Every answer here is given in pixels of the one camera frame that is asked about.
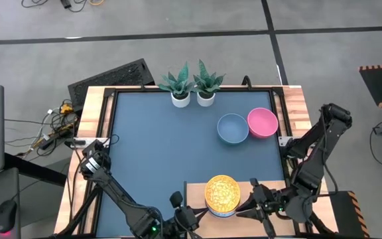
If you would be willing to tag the black power adapter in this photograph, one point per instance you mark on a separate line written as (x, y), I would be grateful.
(66, 3)

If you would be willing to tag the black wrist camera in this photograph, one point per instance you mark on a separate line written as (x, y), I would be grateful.
(254, 182)
(176, 198)

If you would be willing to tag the black rig strut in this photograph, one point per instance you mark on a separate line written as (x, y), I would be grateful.
(85, 207)
(320, 227)

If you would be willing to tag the plain pink bowl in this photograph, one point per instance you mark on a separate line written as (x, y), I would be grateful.
(263, 122)

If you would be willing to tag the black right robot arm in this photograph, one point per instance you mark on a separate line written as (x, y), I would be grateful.
(310, 172)

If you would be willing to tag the black computer mouse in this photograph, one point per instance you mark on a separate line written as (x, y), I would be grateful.
(6, 215)

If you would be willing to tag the snake plant in white pot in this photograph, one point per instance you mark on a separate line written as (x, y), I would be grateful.
(180, 99)
(206, 99)

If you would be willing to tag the wooden cutting board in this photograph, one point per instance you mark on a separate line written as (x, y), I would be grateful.
(270, 215)

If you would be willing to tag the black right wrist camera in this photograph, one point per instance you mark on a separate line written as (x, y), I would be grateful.
(254, 182)

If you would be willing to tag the blue table mat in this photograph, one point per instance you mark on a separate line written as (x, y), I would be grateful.
(164, 132)

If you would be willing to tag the black table frame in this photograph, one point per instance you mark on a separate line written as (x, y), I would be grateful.
(138, 89)

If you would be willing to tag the yellow plug connector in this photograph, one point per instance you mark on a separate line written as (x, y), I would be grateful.
(65, 108)

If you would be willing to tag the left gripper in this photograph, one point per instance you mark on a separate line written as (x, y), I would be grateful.
(184, 222)

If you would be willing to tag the plain blue bowl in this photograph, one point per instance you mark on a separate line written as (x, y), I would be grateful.
(232, 127)

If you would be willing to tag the black power strip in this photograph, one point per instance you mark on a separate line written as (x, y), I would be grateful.
(56, 139)

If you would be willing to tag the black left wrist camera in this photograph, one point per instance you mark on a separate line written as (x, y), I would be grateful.
(176, 198)

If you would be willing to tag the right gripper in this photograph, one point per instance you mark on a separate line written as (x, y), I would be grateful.
(270, 207)

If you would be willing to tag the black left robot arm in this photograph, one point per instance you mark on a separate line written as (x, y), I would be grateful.
(118, 192)

